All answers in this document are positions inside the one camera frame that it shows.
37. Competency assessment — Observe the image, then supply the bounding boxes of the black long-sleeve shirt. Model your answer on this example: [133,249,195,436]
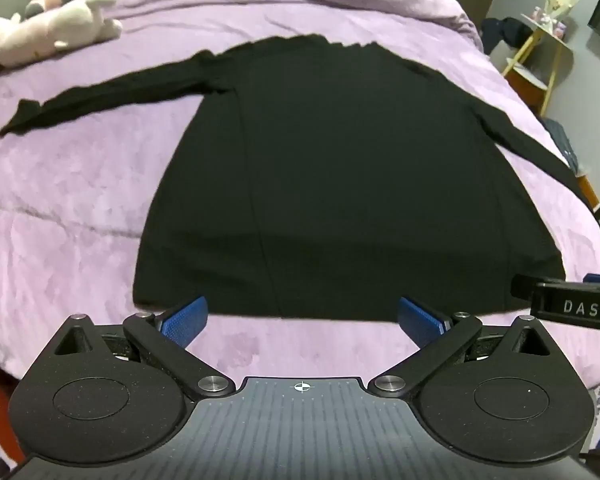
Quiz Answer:
[0,33,600,323]

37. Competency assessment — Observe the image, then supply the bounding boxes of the yellow-legged side table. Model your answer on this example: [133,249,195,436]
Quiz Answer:
[502,14,574,116]

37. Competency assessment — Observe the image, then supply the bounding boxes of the orange cloth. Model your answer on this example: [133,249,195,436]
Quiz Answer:
[0,353,27,467]

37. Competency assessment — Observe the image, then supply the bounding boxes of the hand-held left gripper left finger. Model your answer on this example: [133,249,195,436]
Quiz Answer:
[45,296,237,399]

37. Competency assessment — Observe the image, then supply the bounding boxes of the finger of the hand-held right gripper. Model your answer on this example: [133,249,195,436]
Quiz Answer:
[510,272,600,303]

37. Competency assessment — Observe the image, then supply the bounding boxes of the purple bed blanket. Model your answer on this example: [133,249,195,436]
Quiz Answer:
[0,0,600,386]

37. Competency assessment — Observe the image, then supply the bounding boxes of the dark clothes pile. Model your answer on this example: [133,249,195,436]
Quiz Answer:
[480,16,537,56]

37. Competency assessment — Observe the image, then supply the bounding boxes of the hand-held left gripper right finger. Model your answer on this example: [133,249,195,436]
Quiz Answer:
[369,296,562,399]

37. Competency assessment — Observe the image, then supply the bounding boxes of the white plush toy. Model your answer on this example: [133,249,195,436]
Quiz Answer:
[0,0,123,68]

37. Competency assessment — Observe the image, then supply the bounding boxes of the small pink figurines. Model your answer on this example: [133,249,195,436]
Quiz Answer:
[529,6,569,39]

